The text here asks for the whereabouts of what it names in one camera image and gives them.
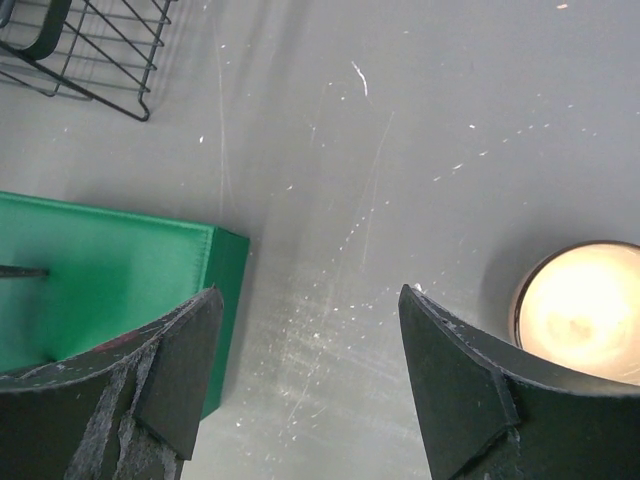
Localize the wooden bowl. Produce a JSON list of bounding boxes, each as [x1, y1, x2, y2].
[[509, 240, 639, 386]]

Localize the black wire basket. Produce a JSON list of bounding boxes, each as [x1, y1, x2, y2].
[[1, 0, 172, 122]]

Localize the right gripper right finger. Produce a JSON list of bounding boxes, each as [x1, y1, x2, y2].
[[398, 285, 639, 479]]

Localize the green jewelry box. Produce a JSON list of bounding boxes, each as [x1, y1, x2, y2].
[[1, 192, 250, 415]]

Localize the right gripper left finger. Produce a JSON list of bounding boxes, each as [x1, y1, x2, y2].
[[1, 287, 223, 479]]

